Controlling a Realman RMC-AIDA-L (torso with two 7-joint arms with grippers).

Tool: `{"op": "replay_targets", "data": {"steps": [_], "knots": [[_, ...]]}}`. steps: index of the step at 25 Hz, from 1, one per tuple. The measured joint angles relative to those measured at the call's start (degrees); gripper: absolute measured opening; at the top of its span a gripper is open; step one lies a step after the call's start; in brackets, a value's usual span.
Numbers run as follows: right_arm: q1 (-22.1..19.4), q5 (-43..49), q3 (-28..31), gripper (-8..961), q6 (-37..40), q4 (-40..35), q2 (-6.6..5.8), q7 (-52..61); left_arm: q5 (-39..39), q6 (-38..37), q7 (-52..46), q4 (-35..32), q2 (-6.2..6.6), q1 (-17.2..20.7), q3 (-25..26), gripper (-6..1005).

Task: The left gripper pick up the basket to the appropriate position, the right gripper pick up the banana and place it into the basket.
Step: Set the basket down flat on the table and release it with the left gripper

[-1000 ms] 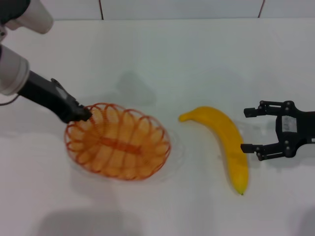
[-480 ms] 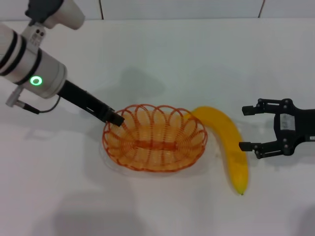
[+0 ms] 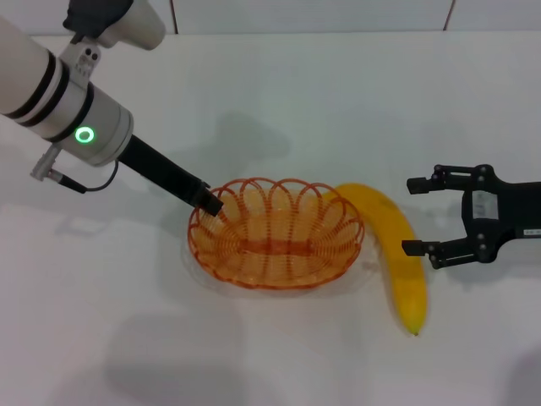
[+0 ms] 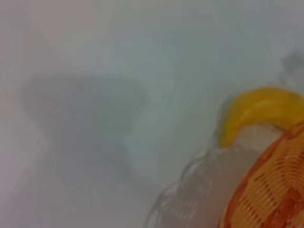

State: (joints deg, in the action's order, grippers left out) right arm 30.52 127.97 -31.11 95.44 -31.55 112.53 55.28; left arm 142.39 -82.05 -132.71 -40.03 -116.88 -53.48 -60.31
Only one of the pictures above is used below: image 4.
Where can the yellow banana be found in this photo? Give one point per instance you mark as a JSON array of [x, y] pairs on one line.
[[261, 104]]

